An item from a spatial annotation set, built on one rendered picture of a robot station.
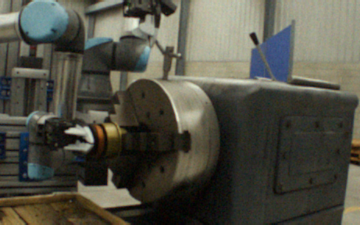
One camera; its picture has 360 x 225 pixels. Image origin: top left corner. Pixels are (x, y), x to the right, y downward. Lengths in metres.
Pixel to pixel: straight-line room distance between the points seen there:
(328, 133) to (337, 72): 11.03
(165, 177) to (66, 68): 0.50
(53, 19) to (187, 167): 0.53
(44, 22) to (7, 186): 0.65
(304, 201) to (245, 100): 0.41
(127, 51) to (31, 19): 0.52
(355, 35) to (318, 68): 1.55
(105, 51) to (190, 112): 0.68
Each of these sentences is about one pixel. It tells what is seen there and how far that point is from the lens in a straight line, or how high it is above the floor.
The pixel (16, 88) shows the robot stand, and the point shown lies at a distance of 1.58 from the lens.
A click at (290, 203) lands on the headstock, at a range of 1.19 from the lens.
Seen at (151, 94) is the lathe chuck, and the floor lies 1.20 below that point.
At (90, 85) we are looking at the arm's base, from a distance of 1.54.
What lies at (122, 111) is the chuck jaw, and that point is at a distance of 1.02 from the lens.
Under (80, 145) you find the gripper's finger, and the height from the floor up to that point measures 1.07.
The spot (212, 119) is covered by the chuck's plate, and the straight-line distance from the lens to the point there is 0.98.
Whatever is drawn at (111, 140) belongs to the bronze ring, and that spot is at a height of 1.09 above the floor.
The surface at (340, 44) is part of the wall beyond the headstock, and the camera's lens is 12.44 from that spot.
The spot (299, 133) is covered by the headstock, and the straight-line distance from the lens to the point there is 1.14.
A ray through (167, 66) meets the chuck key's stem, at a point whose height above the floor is 1.27.
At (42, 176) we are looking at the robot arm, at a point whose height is 0.94.
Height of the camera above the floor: 1.21
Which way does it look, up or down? 3 degrees down
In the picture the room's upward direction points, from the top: 4 degrees clockwise
